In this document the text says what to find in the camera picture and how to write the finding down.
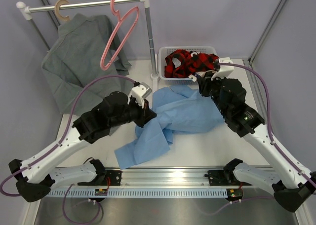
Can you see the red black plaid shirt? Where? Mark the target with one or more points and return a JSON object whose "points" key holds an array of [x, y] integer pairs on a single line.
{"points": [[182, 63]]}

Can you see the aluminium frame post right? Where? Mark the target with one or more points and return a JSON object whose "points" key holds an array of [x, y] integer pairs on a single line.
{"points": [[255, 83]]}

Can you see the white slotted cable duct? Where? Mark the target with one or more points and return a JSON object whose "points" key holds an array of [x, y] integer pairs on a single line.
{"points": [[140, 193]]}

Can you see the aluminium frame post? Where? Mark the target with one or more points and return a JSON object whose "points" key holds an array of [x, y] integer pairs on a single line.
{"points": [[51, 14], [255, 83]]}

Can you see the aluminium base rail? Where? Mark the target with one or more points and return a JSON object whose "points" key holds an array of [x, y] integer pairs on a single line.
{"points": [[163, 178]]}

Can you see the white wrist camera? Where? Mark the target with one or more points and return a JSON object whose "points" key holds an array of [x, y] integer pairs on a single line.
{"points": [[222, 69], [139, 92]]}

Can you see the grey shirt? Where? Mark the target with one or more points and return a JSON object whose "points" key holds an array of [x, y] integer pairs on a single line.
{"points": [[72, 66]]}

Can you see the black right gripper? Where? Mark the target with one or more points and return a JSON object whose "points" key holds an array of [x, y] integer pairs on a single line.
{"points": [[206, 83]]}

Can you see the aluminium frame post left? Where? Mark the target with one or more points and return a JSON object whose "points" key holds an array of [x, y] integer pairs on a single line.
{"points": [[51, 14]]}

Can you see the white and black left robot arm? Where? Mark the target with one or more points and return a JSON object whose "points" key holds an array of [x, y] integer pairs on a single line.
{"points": [[39, 175]]}

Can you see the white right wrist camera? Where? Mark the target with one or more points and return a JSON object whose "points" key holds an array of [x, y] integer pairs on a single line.
{"points": [[222, 69]]}

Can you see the white plastic basket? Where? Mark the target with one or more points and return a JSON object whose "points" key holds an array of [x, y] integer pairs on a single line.
{"points": [[167, 50]]}

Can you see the light blue shirt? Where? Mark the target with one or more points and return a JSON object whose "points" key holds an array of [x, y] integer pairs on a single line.
{"points": [[180, 110]]}

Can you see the white metal clothes rack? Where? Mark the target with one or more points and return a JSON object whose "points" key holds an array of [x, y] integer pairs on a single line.
{"points": [[27, 14]]}

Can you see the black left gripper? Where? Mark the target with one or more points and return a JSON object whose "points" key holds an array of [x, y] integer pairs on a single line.
{"points": [[145, 114]]}

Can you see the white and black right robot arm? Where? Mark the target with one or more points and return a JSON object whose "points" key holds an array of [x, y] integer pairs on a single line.
{"points": [[291, 183]]}

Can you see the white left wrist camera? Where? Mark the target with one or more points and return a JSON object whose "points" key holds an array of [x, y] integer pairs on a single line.
{"points": [[139, 92]]}

